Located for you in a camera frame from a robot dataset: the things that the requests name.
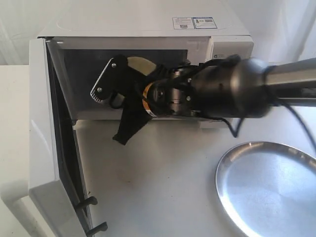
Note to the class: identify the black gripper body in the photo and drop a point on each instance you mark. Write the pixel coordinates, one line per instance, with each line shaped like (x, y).
(164, 92)

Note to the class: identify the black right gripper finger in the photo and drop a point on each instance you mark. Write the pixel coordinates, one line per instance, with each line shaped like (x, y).
(134, 117)

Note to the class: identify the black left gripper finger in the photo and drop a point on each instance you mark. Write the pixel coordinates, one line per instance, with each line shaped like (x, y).
(116, 76)

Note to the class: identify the cream ceramic bowl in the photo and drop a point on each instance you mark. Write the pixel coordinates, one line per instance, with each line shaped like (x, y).
(141, 64)

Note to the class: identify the white microwave door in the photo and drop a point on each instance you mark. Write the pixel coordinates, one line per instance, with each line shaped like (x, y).
(56, 183)

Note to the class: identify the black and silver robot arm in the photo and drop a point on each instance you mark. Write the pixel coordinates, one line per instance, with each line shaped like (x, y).
(218, 89)

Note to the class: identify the white microwave oven body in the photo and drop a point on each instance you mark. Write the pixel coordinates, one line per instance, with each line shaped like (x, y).
(81, 48)

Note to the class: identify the white label sticker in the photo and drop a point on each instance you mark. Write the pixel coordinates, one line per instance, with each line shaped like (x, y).
(183, 23)

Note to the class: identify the blue label sticker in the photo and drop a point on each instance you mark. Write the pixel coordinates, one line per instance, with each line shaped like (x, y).
(204, 23)

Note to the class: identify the round steel tray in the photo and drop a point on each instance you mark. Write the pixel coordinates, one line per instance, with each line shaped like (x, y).
(268, 189)

